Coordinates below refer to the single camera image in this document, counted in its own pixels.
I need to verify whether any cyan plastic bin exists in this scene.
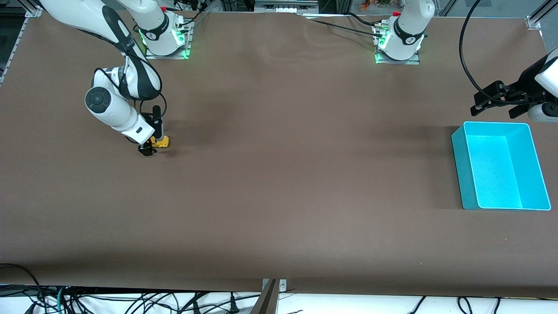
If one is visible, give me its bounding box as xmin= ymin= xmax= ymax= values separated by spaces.
xmin=451 ymin=121 xmax=552 ymax=212

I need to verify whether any grey background device box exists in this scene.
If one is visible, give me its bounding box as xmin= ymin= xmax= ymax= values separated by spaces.
xmin=254 ymin=0 xmax=320 ymax=13

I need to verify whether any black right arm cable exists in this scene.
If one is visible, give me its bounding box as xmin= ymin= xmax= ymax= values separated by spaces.
xmin=93 ymin=51 xmax=167 ymax=131

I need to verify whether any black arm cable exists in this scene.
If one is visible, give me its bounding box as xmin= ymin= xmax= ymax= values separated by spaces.
xmin=93 ymin=51 xmax=167 ymax=131
xmin=459 ymin=0 xmax=502 ymax=95

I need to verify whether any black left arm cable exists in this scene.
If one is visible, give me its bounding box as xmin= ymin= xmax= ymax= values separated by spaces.
xmin=459 ymin=0 xmax=502 ymax=95

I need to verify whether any aluminium frame corner rail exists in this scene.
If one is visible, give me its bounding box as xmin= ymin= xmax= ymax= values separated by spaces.
xmin=525 ymin=0 xmax=558 ymax=30

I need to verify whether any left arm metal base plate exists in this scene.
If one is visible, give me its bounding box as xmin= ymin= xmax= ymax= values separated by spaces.
xmin=374 ymin=24 xmax=422 ymax=65

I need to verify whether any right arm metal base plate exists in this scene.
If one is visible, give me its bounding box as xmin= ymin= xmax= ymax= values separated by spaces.
xmin=145 ymin=19 xmax=193 ymax=60

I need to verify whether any short black table cable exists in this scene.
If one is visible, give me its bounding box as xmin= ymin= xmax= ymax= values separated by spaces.
xmin=346 ymin=12 xmax=379 ymax=27

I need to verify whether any long black table cable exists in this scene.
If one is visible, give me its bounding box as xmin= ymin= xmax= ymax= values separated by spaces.
xmin=301 ymin=14 xmax=385 ymax=39

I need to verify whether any black floor cable loop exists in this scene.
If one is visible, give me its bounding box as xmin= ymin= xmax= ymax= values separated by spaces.
xmin=0 ymin=263 xmax=46 ymax=306

